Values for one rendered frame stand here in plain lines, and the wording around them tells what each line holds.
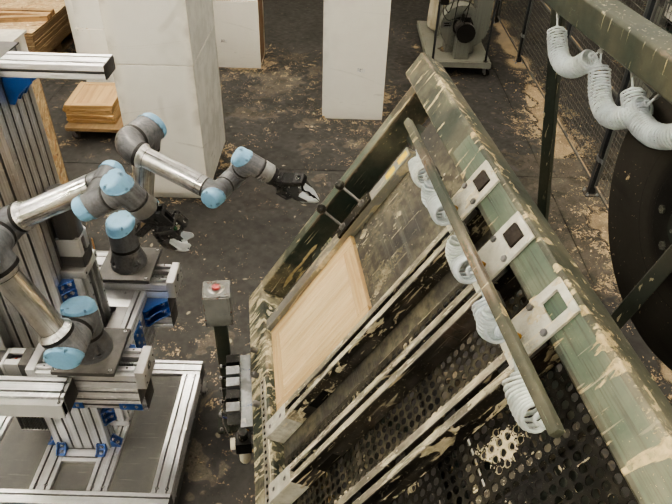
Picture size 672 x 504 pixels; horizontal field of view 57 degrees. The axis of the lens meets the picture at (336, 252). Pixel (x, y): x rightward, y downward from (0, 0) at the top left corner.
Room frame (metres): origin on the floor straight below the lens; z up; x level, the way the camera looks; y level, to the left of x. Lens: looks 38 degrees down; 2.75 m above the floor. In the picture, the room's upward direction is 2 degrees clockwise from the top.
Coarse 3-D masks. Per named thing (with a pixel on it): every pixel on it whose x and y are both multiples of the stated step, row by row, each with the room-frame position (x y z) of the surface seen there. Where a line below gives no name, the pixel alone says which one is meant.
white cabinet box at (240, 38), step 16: (224, 0) 6.72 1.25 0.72; (240, 0) 7.15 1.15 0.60; (256, 0) 6.76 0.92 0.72; (224, 16) 6.71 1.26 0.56; (240, 16) 6.71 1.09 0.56; (256, 16) 6.71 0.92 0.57; (224, 32) 6.71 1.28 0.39; (240, 32) 6.71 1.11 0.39; (256, 32) 6.71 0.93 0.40; (224, 48) 6.71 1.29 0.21; (240, 48) 6.71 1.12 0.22; (256, 48) 6.71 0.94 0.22; (224, 64) 6.71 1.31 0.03; (240, 64) 6.71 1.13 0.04; (256, 64) 6.71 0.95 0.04
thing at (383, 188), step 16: (384, 176) 1.91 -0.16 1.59; (400, 176) 1.88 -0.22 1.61; (384, 192) 1.87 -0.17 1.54; (368, 208) 1.86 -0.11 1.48; (352, 224) 1.85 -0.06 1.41; (336, 240) 1.86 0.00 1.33; (320, 256) 1.87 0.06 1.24; (304, 288) 1.83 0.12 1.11; (288, 304) 1.82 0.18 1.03; (272, 320) 1.82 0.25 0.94
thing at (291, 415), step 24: (480, 168) 1.43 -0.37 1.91; (432, 192) 1.34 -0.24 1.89; (480, 192) 1.35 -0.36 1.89; (480, 216) 1.36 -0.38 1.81; (432, 264) 1.34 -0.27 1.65; (408, 288) 1.33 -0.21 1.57; (384, 312) 1.32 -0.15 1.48; (408, 312) 1.33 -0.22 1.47; (360, 336) 1.31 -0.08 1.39; (384, 336) 1.32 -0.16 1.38; (336, 360) 1.31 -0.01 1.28; (360, 360) 1.31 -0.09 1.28; (312, 384) 1.31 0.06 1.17; (336, 384) 1.30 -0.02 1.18; (288, 408) 1.32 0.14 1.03; (312, 408) 1.29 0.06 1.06; (288, 432) 1.28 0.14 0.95
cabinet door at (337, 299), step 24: (336, 264) 1.78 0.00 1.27; (360, 264) 1.69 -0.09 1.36; (312, 288) 1.79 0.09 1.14; (336, 288) 1.68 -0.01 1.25; (360, 288) 1.57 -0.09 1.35; (288, 312) 1.80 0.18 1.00; (312, 312) 1.68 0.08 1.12; (336, 312) 1.57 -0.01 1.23; (360, 312) 1.47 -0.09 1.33; (288, 336) 1.69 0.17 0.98; (312, 336) 1.58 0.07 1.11; (336, 336) 1.48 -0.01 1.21; (288, 360) 1.58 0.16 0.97; (312, 360) 1.48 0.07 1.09; (288, 384) 1.47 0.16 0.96
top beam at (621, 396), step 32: (416, 64) 2.15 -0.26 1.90; (448, 96) 1.83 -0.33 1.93; (448, 128) 1.70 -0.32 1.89; (480, 128) 1.67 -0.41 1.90; (480, 160) 1.46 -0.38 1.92; (512, 192) 1.28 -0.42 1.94; (544, 224) 1.20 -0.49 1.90; (544, 256) 1.05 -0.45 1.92; (544, 288) 0.98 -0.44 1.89; (576, 288) 0.94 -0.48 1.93; (576, 320) 0.87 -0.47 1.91; (608, 320) 0.88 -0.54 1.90; (576, 352) 0.81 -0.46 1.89; (608, 352) 0.77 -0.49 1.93; (576, 384) 0.75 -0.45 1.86; (608, 384) 0.72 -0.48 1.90; (640, 384) 0.70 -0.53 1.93; (608, 416) 0.67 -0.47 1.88; (640, 416) 0.64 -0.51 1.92; (608, 448) 0.62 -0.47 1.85; (640, 448) 0.60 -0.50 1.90; (640, 480) 0.55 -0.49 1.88
